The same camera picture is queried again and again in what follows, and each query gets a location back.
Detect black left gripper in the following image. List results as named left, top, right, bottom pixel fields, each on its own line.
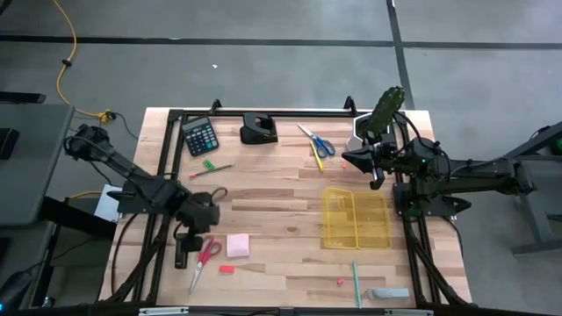
left=174, top=189, right=221, bottom=238

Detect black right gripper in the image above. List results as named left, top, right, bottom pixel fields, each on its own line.
left=341, top=132, right=402, bottom=177

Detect yellow pencil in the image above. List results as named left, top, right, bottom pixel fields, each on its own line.
left=309, top=140, right=326, bottom=173

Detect pink sticky note pad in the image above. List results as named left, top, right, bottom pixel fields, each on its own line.
left=226, top=233, right=251, bottom=259

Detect red handled scissors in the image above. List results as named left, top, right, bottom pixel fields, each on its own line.
left=189, top=236, right=223, bottom=294

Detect blue handled scissors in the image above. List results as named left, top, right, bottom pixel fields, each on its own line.
left=297, top=123, right=337, bottom=159

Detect yellow transparent pencil case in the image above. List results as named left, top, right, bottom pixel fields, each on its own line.
left=321, top=187, right=393, bottom=251

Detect teal pencil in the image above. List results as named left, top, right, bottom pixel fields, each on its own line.
left=351, top=261, right=363, bottom=309

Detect white hexagonal plant pot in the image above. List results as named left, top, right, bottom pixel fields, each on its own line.
left=345, top=112, right=374, bottom=153

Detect black stapler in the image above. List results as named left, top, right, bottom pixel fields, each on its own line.
left=174, top=244, right=189, bottom=269

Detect green cactus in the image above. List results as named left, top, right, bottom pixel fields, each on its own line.
left=366, top=85, right=407, bottom=137

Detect black calculator with teal keys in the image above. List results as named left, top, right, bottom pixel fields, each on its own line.
left=180, top=115, right=220, bottom=158

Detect white paper sheet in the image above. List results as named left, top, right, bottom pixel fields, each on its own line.
left=94, top=183, right=124, bottom=223

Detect grey side desk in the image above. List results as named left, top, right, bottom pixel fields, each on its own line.
left=0, top=103, right=76, bottom=227

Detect grey metal stand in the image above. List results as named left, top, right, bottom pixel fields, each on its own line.
left=504, top=120, right=562, bottom=256

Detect black rounded device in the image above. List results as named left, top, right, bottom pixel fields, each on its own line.
left=0, top=269, right=34, bottom=311

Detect black device on desk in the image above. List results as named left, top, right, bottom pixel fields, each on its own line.
left=0, top=127, right=21, bottom=161

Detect black flat bar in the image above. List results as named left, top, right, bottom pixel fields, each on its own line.
left=0, top=90, right=47, bottom=105

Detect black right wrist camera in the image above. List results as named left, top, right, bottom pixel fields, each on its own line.
left=371, top=166, right=387, bottom=191

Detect black aluminium table frame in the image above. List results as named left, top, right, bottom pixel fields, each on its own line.
left=99, top=96, right=473, bottom=316

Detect silver metal bracket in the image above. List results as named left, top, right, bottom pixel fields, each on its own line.
left=138, top=306, right=191, bottom=316

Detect yellow cable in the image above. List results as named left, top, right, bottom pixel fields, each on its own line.
left=52, top=0, right=116, bottom=125
left=65, top=190, right=104, bottom=201

